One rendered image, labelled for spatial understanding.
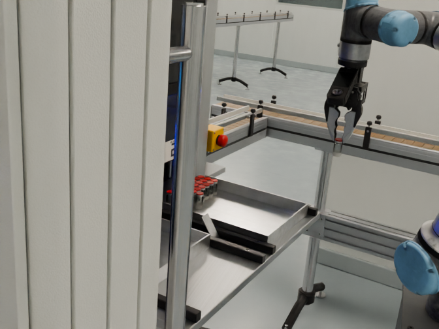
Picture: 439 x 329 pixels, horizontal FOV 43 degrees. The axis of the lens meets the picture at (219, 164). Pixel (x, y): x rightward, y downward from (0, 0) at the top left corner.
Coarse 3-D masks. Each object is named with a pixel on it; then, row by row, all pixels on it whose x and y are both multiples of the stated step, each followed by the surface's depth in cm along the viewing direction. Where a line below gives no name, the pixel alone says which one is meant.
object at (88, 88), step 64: (0, 0) 38; (64, 0) 40; (128, 0) 46; (0, 64) 39; (64, 64) 41; (128, 64) 47; (0, 128) 41; (64, 128) 43; (128, 128) 49; (0, 192) 43; (64, 192) 45; (128, 192) 52; (0, 256) 45; (64, 256) 46; (128, 256) 54; (0, 320) 47; (64, 320) 48; (128, 320) 57
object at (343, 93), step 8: (344, 72) 137; (352, 72) 136; (336, 80) 136; (344, 80) 135; (352, 80) 135; (336, 88) 133; (344, 88) 133; (352, 88) 135; (328, 96) 133; (336, 96) 132; (344, 96) 131; (336, 104) 133; (344, 104) 133
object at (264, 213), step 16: (208, 176) 172; (224, 192) 170; (240, 192) 168; (256, 192) 165; (208, 208) 157; (224, 208) 158; (240, 208) 159; (256, 208) 160; (272, 208) 161; (288, 208) 161; (304, 208) 156; (224, 224) 142; (240, 224) 149; (256, 224) 150; (272, 224) 151; (288, 224) 147; (272, 240) 140
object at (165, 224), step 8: (168, 224) 140; (168, 232) 141; (192, 232) 137; (200, 232) 136; (168, 240) 137; (192, 240) 137; (200, 240) 131; (208, 240) 135; (160, 248) 133; (168, 248) 133; (192, 248) 128; (200, 248) 132; (160, 256) 129; (192, 256) 129; (160, 264) 126; (160, 272) 118; (160, 280) 119
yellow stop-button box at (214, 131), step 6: (210, 126) 183; (216, 126) 183; (210, 132) 178; (216, 132) 180; (222, 132) 183; (210, 138) 179; (216, 138) 180; (210, 144) 179; (216, 144) 181; (210, 150) 180
